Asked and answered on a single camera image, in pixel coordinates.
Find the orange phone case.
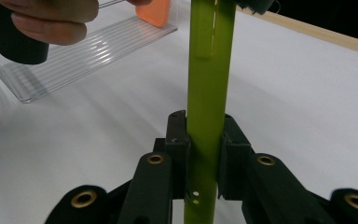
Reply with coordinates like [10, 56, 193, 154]
[134, 0, 172, 28]

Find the white table mat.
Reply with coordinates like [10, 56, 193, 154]
[0, 0, 358, 224]

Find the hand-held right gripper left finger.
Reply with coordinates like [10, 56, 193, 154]
[153, 109, 191, 201]

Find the clear acrylic rack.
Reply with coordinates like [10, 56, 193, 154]
[0, 0, 180, 105]

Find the wooden table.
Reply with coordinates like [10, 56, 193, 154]
[236, 6, 358, 59]

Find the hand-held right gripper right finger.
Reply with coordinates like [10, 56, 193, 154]
[217, 113, 255, 201]

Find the green cartoon phone case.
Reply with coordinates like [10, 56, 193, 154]
[183, 0, 238, 224]

